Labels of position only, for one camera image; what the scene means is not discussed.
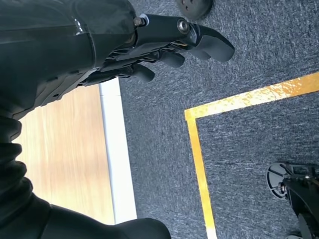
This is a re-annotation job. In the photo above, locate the wooden desk with white edge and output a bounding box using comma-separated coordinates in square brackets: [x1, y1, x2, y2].
[11, 77, 138, 226]

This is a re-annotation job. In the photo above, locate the yellow floor marking tape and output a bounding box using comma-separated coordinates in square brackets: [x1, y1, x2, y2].
[184, 71, 319, 239]

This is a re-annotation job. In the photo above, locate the ribbed black left arm sleeve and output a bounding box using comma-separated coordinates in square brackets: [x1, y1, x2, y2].
[0, 112, 51, 233]

